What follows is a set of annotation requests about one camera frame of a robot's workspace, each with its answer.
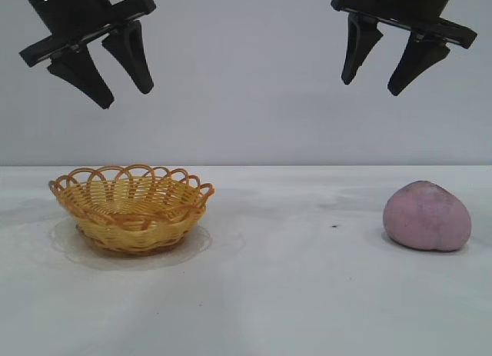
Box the clear plastic plate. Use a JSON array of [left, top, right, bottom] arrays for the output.
[[49, 217, 211, 271]]

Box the yellow woven basket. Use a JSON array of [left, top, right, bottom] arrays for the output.
[[48, 163, 215, 257]]

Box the pink peach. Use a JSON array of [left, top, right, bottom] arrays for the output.
[[382, 181, 472, 254]]

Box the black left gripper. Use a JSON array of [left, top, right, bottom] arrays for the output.
[[18, 0, 157, 110]]

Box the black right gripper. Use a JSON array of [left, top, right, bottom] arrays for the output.
[[330, 0, 478, 97]]

